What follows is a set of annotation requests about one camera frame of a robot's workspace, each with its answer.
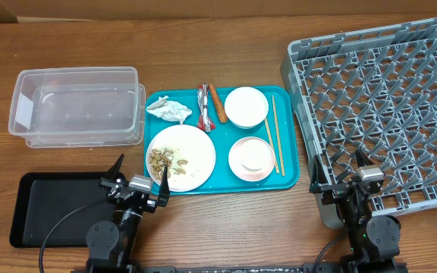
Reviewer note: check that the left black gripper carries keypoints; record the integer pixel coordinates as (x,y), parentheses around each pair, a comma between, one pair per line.
(106,182)

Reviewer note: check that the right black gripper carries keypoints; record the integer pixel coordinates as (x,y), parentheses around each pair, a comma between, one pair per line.
(334,191)

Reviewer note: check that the white tissue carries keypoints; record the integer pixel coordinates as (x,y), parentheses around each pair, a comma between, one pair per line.
(169,110)

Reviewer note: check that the pink bowl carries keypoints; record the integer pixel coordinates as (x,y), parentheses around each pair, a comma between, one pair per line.
(251,159)

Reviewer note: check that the red silver snack wrapper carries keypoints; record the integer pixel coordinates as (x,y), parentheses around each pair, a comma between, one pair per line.
(205,123)

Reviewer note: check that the wooden chopstick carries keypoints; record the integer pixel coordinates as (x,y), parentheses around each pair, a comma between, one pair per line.
(271,144)
(278,137)

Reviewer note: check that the orange carrot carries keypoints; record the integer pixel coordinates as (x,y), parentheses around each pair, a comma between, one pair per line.
(219,107)

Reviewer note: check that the white bowl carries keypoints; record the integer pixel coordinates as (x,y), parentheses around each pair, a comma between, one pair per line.
(246,107)

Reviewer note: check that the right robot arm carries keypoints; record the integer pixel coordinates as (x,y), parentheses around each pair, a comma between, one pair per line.
(374,240)

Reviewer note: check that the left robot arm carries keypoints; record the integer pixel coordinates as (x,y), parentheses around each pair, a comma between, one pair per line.
(111,242)

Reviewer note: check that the grey dishwasher rack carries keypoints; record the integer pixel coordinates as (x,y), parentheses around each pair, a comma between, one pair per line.
(375,90)

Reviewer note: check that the white plate with food scraps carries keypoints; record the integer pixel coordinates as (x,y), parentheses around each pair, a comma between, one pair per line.
(182,153)

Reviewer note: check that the black plastic tray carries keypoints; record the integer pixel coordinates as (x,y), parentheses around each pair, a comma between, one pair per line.
(44,198)

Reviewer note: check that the teal plastic serving tray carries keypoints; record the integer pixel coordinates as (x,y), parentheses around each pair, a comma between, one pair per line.
(222,179)

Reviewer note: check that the clear plastic storage bin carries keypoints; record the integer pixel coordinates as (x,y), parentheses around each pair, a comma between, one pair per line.
(78,107)

